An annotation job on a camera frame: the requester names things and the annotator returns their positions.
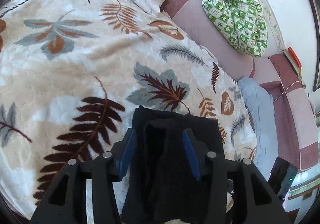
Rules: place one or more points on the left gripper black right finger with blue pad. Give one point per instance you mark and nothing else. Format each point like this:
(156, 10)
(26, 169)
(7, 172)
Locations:
(238, 191)

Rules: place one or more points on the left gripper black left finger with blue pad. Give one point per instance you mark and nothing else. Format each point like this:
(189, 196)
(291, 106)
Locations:
(65, 199)

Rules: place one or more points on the black pants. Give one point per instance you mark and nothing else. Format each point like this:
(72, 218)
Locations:
(162, 186)

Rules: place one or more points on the pink maroon headboard cushion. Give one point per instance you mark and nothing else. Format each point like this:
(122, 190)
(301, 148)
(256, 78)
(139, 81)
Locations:
(295, 121)

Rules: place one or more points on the light blue folded cloth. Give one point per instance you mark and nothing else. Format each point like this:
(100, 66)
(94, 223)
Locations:
(260, 105)

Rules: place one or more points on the red orange book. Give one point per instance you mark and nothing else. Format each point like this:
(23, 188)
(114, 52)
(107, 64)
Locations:
(294, 61)

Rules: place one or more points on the leaf pattern fleece blanket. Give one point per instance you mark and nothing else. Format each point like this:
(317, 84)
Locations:
(72, 74)

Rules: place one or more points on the green white patterned cloth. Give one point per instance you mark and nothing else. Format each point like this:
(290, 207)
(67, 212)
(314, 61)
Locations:
(241, 22)

